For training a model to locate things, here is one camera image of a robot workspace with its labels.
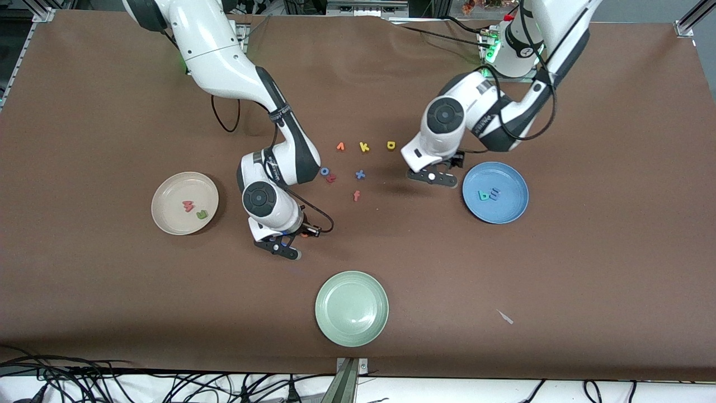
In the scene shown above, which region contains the beige brown round plate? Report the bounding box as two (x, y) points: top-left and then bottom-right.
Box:
(151, 171), (220, 236)

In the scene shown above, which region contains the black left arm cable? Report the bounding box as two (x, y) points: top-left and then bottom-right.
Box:
(473, 0), (557, 154)

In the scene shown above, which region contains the black cable tangle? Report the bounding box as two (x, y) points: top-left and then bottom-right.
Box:
(0, 344), (336, 403)

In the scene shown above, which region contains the brown table cover sheet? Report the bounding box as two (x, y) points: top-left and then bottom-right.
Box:
(0, 10), (716, 382)

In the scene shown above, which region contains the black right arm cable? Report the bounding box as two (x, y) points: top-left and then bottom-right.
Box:
(210, 94), (335, 233)

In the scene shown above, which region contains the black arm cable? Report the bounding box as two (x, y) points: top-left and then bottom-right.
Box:
(473, 0), (557, 154)
(210, 94), (335, 233)

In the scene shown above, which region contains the grey metal bracket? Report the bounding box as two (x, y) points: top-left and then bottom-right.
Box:
(335, 357), (370, 403)

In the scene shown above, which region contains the blue round plate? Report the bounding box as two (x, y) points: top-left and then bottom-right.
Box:
(462, 161), (530, 224)

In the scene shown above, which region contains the pale green round plate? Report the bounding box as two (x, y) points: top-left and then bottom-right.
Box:
(314, 271), (389, 348)

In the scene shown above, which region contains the thin black base cable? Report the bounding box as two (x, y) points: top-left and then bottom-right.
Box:
(390, 16), (493, 48)

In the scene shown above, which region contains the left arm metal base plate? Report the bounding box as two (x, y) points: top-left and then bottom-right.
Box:
(480, 31), (540, 83)

